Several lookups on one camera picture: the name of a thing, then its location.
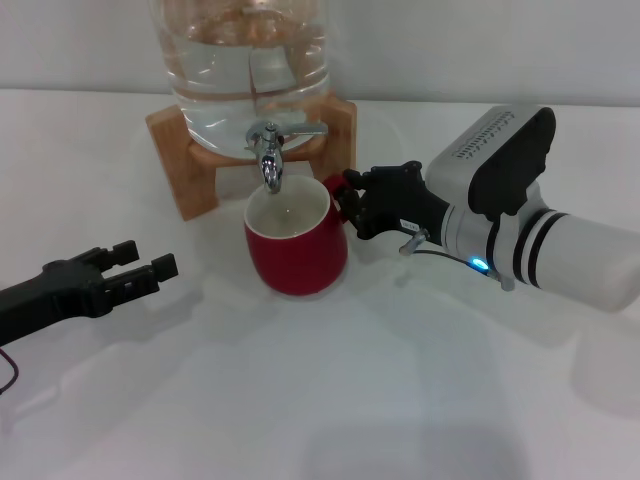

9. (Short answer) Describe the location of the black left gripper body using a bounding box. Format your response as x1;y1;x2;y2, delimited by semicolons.
0;259;111;347

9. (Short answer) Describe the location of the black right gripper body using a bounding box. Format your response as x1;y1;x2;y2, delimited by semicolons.
362;160;449;246

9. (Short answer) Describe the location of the red cup white inside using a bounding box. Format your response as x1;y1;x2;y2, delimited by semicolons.
243;173;351;297

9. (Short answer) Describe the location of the chrome faucet with lever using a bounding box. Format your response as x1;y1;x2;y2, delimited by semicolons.
243;121;329;195

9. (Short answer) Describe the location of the wooden dispenser stand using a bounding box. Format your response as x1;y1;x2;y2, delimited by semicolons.
144;94;359;223

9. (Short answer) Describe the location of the glass water dispenser jar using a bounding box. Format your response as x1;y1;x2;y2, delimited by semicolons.
149;0;334;164

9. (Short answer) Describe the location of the right gripper cable with plug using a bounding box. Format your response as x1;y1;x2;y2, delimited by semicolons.
398;226;517;292

